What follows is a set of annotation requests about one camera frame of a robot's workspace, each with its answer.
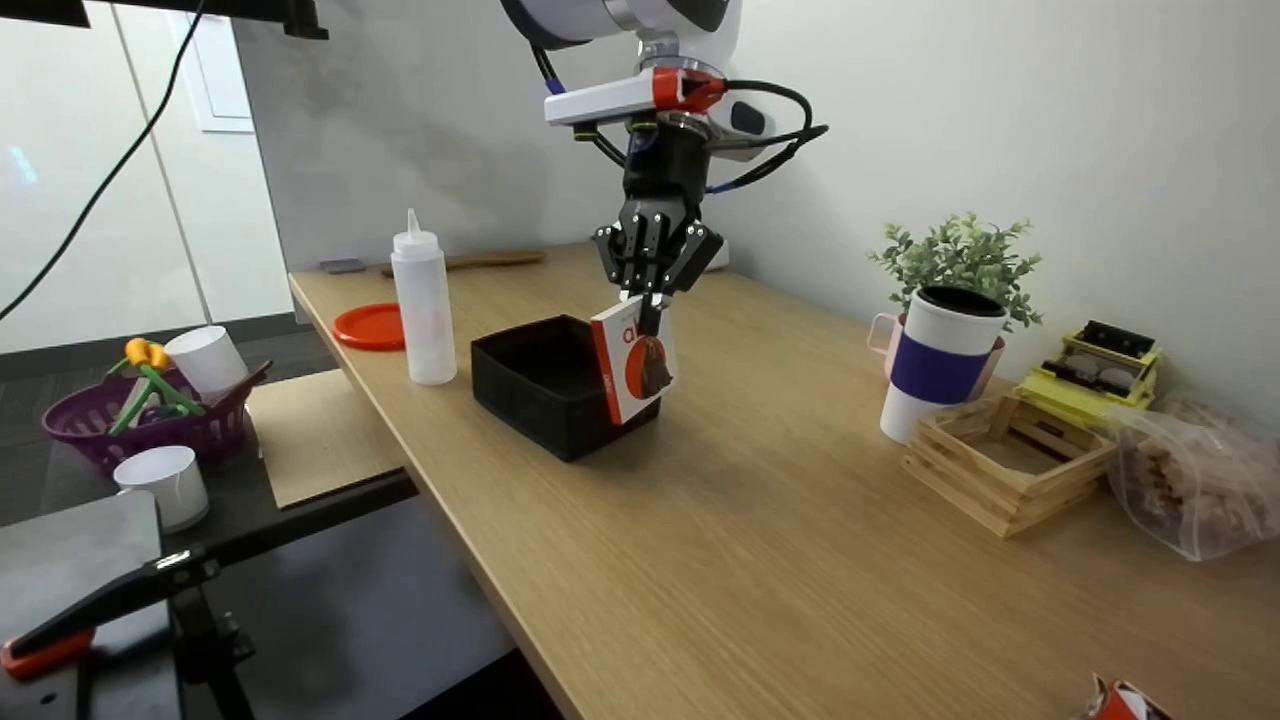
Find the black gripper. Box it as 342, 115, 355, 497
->
591, 119, 726, 338

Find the white book with red circle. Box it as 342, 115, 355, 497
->
587, 292, 678, 427

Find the black fabric box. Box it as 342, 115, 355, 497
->
466, 311, 663, 463

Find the translucent white squeeze bottle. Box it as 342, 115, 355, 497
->
388, 207, 460, 387

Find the red round lid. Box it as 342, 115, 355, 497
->
333, 300, 406, 357

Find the white cup with blue band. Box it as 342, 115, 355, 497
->
876, 283, 1007, 450

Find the green plant in pink pot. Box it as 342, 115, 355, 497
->
869, 212, 1047, 392

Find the brown cardboard sheet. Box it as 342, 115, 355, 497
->
241, 368, 410, 514

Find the wooden slat crate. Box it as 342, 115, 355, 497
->
898, 387, 1119, 544

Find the yellow toy machine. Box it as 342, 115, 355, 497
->
1014, 316, 1168, 438

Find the white paper cup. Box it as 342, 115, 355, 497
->
159, 325, 256, 410
107, 446, 217, 541

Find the black overhead bar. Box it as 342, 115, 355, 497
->
0, 0, 333, 39

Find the purple plastic bowl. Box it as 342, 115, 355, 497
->
36, 357, 277, 475

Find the yellow toy vegetable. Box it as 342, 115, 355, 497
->
115, 338, 177, 375

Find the green toy vegetable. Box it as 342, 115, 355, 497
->
107, 365, 213, 438

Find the black tripod clamp orange grip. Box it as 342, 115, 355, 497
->
0, 469, 423, 720

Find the clear plastic bag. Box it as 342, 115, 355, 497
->
1105, 397, 1280, 569

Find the dark side table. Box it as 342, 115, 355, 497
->
0, 311, 415, 538

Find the small red white packet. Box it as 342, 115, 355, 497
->
1079, 674, 1175, 720

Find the white wrist camera red band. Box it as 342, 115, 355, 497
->
541, 63, 731, 131

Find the black hanging cable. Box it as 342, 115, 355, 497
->
0, 0, 213, 325

